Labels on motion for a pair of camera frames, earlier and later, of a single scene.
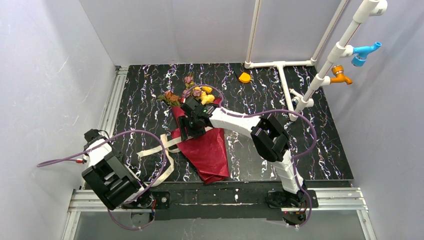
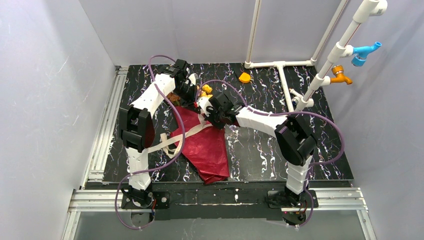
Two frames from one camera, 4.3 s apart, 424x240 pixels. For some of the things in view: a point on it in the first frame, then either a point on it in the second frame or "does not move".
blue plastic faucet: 361,52 does not move
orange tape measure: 244,77 does not move
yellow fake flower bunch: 206,97 does not move
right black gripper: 192,124 to 208,111
